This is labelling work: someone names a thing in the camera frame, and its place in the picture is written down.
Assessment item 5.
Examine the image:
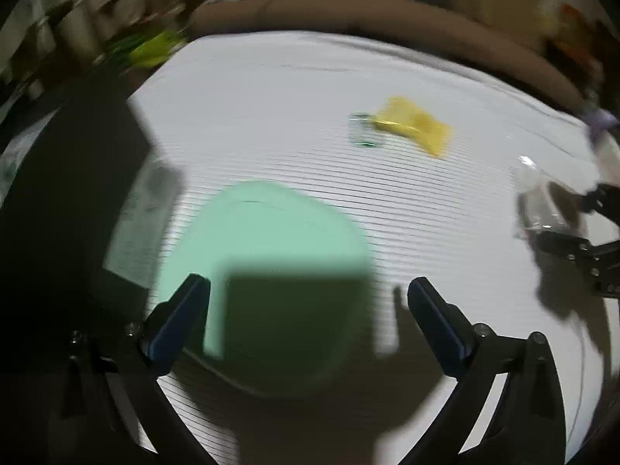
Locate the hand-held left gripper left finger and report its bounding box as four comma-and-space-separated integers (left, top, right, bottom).
60, 274, 216, 465

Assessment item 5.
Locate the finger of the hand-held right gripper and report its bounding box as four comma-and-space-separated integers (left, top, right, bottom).
572, 183, 620, 226
537, 231, 620, 296

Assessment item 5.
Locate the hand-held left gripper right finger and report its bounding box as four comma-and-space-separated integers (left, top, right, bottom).
402, 277, 567, 465

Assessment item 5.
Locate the clear packet with brown contents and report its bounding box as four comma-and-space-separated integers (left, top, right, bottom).
513, 155, 582, 239

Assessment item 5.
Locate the mint green plate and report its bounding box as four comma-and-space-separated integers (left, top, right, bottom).
145, 180, 377, 401

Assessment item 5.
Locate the black box container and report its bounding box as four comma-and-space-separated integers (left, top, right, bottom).
0, 90, 187, 379

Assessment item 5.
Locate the purple black object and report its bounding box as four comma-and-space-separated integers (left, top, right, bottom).
584, 107, 620, 137

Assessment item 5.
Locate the small clear glass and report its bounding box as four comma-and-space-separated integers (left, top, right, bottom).
349, 112, 386, 149

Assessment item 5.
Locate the yellow green bag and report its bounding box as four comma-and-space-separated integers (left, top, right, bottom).
109, 29, 188, 71

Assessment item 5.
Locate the brown sofa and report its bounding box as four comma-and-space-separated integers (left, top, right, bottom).
189, 0, 596, 107

